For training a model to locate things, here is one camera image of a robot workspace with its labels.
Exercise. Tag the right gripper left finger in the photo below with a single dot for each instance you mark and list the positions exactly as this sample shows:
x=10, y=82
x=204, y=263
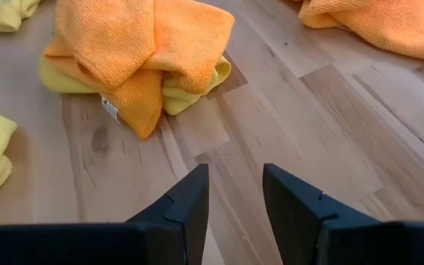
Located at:
x=142, y=243

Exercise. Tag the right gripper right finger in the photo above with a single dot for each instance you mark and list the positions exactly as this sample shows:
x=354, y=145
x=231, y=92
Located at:
x=326, y=235

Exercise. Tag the orange microfiber towel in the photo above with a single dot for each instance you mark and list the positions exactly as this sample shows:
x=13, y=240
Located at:
x=123, y=44
x=381, y=25

